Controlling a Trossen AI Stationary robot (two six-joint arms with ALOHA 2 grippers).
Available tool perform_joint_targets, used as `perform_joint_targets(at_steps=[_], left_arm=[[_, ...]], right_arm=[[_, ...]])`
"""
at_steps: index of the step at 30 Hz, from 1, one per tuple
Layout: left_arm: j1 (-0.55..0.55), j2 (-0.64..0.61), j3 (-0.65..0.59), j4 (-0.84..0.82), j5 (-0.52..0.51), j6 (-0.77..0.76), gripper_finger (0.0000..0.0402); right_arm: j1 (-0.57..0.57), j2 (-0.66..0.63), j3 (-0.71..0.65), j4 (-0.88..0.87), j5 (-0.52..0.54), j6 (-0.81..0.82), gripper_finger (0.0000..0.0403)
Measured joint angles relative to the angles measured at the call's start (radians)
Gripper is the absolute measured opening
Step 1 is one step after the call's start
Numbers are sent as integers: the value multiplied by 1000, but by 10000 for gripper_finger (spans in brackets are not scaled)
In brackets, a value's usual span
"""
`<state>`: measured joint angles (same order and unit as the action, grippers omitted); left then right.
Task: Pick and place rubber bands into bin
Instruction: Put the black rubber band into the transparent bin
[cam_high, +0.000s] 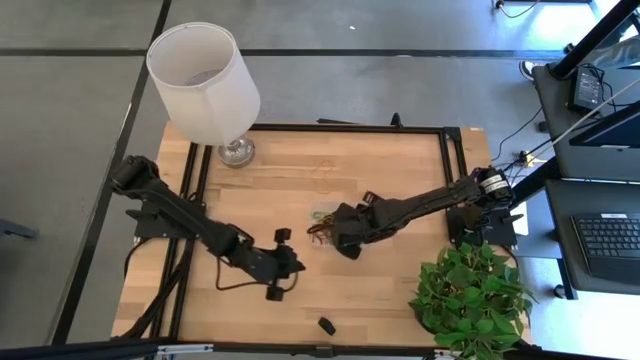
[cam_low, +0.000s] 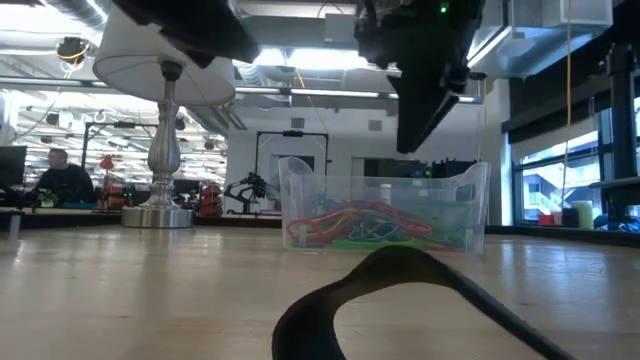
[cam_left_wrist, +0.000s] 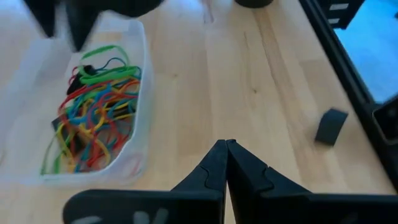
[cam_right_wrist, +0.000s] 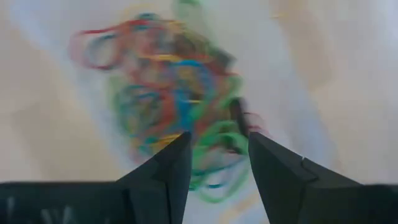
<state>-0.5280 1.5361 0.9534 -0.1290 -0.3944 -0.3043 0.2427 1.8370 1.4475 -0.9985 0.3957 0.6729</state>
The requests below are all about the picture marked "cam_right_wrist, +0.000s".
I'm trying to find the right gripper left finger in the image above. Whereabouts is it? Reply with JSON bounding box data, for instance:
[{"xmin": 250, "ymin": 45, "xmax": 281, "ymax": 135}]
[{"xmin": 116, "ymin": 132, "xmax": 192, "ymax": 224}]

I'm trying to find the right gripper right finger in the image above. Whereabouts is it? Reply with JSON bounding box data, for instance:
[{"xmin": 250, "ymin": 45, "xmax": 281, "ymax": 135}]
[{"xmin": 248, "ymin": 132, "xmax": 363, "ymax": 224}]

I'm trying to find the red rubber band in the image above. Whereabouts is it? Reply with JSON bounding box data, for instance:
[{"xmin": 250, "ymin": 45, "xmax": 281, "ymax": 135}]
[
  {"xmin": 247, "ymin": 111, "xmax": 270, "ymax": 135},
  {"xmin": 68, "ymin": 21, "xmax": 126, "ymax": 71}
]

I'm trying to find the green rubber band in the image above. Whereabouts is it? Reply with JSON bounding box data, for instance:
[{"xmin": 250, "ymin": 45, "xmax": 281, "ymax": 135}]
[{"xmin": 192, "ymin": 119, "xmax": 250, "ymax": 203}]

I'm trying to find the teal rubber band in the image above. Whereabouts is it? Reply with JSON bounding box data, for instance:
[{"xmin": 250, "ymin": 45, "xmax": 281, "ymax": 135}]
[{"xmin": 172, "ymin": 58, "xmax": 218, "ymax": 134}]

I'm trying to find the clear plastic bin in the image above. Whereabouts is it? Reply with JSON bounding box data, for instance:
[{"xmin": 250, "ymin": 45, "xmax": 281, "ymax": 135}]
[{"xmin": 9, "ymin": 0, "xmax": 343, "ymax": 224}]

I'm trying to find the yellow rubber band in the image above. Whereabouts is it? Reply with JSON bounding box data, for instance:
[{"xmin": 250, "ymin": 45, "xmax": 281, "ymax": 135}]
[{"xmin": 146, "ymin": 53, "xmax": 188, "ymax": 63}]

